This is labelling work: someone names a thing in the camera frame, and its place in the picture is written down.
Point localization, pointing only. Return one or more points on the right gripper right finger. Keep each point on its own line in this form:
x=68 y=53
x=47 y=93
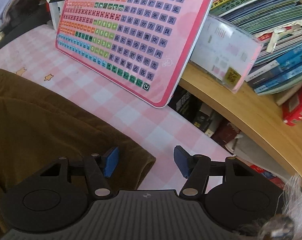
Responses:
x=195 y=168

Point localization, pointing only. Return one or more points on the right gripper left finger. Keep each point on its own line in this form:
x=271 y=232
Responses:
x=99 y=167

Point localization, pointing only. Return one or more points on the brown corduroy pants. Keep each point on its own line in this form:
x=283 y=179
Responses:
x=37 y=126

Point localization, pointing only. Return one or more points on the pink checkered cartoon desk mat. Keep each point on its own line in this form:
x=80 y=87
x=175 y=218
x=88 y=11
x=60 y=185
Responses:
x=34 y=57

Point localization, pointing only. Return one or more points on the wooden shelf board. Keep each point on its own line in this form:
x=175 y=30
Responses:
x=257 y=116

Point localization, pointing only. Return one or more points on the red dictionary book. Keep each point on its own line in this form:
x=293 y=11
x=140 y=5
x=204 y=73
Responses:
x=292 y=109

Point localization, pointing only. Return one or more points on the clear plastic card case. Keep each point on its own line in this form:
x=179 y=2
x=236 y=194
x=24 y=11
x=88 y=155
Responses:
x=226 y=52

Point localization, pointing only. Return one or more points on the pink learning keyboard tablet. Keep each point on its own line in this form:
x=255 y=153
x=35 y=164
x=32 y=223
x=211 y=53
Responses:
x=141 y=45

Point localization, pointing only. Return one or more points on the black box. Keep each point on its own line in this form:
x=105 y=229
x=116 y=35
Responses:
x=24 y=24

